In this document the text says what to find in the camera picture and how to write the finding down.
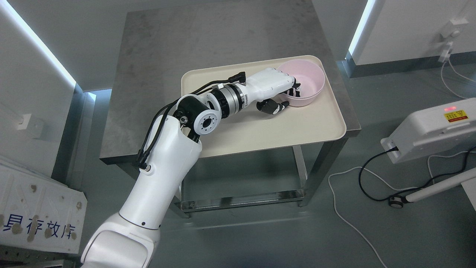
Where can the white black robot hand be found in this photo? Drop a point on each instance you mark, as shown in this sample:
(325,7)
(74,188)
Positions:
(265,85)

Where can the pink bowl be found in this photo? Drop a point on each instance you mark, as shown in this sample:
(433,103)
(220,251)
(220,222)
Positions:
(311,78)

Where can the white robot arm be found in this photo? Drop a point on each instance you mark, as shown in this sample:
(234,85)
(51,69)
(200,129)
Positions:
(130,237)

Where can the cream plastic tray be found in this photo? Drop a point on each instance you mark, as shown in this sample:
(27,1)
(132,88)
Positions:
(252,130)

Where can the steel table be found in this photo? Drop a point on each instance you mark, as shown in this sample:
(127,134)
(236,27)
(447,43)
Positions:
(159,46)

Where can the white machine with warning label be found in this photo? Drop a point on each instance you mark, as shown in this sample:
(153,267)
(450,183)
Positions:
(432,130)

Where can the white stand leg with caster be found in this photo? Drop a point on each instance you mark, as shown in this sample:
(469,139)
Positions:
(399,201)

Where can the white foam board with text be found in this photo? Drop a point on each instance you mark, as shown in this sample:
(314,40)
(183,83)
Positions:
(39,213)

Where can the white wall plug right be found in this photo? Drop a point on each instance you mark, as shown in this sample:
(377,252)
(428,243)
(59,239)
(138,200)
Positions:
(450,31)

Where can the white wall socket left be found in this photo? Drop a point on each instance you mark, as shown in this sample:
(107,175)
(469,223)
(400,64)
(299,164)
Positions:
(31,126)

